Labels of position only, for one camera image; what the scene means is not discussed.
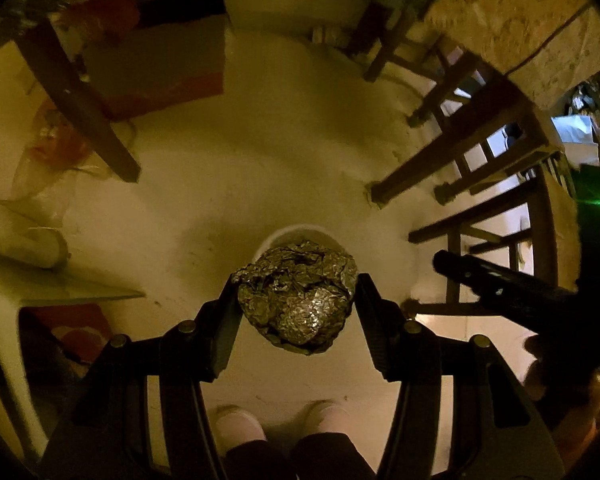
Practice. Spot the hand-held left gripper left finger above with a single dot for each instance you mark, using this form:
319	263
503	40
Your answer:
225	325

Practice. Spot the white shoe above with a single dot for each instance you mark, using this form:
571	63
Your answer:
325	417
237	427

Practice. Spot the person's right forearm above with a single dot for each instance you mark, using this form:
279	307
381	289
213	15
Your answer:
582	435

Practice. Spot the person's right hand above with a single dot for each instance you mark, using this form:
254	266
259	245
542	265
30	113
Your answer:
565	375

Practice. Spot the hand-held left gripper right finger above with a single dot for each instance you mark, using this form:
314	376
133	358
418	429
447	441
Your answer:
375	325

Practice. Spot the cardboard box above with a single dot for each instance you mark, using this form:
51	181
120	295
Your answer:
155	65

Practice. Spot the red bag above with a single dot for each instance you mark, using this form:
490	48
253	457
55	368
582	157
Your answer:
102	15

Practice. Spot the small wooden stand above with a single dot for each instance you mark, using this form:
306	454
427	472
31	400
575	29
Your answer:
430	75

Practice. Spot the white plastic bag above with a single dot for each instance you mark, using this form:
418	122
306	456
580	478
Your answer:
575	137

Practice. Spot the white flat board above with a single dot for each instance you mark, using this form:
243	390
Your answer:
55	285

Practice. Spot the wooden stool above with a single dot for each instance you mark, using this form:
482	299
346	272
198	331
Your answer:
540	220

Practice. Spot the patchwork tablecloth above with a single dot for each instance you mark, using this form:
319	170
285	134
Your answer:
520	15

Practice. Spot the white plastic bowl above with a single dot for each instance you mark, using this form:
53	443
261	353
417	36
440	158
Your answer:
300	234

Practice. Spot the white right shoe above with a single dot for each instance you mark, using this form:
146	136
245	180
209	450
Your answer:
325	417

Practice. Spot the clear plastic bag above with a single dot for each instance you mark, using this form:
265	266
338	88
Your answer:
55	160

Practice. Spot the foil ball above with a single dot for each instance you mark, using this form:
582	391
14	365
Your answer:
295	295

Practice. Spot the white left shoe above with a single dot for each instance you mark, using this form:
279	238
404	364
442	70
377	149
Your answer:
237	427

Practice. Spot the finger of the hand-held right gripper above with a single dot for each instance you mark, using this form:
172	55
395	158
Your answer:
525	312
500	272

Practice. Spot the person's left leg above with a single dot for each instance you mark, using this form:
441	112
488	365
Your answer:
260	462

